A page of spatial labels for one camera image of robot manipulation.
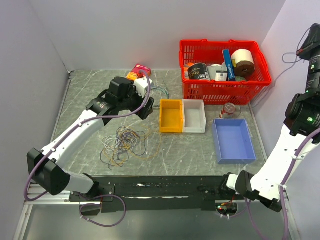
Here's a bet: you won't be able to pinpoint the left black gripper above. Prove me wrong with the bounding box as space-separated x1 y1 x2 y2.
118 80 154 120

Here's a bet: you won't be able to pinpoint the dark single wire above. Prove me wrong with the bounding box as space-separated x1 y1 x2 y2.
249 26 313 110

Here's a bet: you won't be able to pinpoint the yellow wire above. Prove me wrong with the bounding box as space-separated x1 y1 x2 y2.
107 124 163 167

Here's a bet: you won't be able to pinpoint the purple wires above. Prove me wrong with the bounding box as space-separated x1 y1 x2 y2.
99 126 149 171

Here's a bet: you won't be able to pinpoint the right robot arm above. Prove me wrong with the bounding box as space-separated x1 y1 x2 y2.
218 23 320 213

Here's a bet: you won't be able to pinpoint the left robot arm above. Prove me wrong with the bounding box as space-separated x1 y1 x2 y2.
26 76 154 201

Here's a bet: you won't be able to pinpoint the pink orange small box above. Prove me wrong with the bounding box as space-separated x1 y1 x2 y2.
126 64 152 81

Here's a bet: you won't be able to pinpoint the yellow plastic bin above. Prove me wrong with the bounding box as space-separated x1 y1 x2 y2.
159 99 184 133

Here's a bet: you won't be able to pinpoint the white plastic bin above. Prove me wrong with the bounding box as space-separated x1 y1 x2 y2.
182 99 207 134

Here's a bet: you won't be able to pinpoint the black labelled can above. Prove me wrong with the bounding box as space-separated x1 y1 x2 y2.
187 62 210 80

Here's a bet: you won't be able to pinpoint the white paper roll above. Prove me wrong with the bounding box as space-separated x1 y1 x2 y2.
231 49 254 67

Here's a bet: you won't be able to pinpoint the red plastic shopping basket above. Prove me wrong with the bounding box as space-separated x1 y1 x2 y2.
179 39 272 105

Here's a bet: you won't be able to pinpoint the blue tall box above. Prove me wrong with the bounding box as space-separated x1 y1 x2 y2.
222 49 236 82

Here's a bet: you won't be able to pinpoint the white labelled container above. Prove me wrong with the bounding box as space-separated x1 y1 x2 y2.
207 64 228 82

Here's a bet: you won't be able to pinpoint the red soda can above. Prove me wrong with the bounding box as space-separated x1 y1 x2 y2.
219 102 236 119

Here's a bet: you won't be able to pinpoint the blue plastic tray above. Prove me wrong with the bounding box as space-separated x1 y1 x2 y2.
212 118 257 165

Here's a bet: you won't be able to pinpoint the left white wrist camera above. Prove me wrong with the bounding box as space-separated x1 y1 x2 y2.
133 77 148 98

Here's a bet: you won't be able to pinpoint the green blue coiled wire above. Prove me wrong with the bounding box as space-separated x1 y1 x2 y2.
149 78 170 100

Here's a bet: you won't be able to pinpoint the white wire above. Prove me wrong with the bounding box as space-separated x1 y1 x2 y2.
101 134 121 154

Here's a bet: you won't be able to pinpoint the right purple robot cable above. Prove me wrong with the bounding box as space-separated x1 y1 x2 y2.
243 129 320 240

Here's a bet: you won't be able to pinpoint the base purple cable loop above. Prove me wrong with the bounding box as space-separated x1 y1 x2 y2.
79 194 128 228

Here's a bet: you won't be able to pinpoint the aluminium rail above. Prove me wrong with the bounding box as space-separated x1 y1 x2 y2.
23 182 290 206

